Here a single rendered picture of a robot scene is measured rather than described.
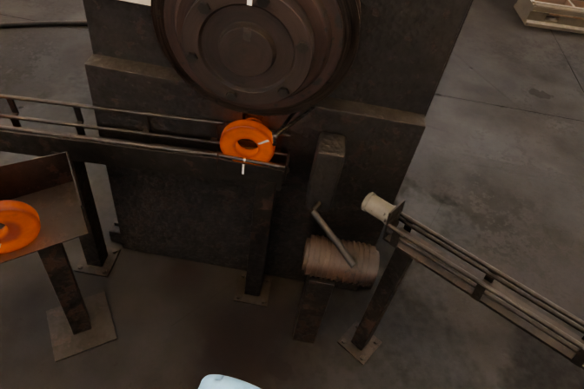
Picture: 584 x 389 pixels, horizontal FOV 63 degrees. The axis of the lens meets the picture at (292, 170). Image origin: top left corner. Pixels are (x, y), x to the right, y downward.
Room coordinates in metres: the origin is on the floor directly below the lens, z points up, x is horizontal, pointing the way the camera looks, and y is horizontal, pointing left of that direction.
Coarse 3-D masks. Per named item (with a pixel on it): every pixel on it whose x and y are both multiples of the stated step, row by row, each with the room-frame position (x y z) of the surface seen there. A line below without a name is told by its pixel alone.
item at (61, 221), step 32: (32, 160) 0.82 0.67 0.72; (64, 160) 0.86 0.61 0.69; (0, 192) 0.76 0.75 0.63; (32, 192) 0.80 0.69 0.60; (64, 192) 0.82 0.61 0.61; (0, 224) 0.69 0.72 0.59; (64, 224) 0.71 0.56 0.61; (0, 256) 0.60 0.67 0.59; (64, 256) 0.71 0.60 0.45; (64, 288) 0.69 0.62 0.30; (64, 320) 0.72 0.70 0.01; (96, 320) 0.74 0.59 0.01; (64, 352) 0.62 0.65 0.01
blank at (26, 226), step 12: (0, 204) 0.64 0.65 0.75; (12, 204) 0.65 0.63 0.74; (24, 204) 0.67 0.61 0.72; (0, 216) 0.62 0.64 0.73; (12, 216) 0.63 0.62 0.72; (24, 216) 0.65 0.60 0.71; (36, 216) 0.66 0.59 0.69; (12, 228) 0.63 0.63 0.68; (24, 228) 0.64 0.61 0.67; (36, 228) 0.65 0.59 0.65; (0, 240) 0.61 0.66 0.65; (12, 240) 0.62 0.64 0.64; (24, 240) 0.63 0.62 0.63; (0, 252) 0.60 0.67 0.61
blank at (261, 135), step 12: (240, 120) 1.01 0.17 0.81; (228, 132) 0.98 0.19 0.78; (240, 132) 0.98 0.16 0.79; (252, 132) 0.99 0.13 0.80; (264, 132) 0.99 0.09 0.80; (228, 144) 0.98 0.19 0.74; (264, 144) 0.99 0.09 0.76; (240, 156) 0.98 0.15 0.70; (252, 156) 0.99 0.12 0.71; (264, 156) 0.99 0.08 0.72
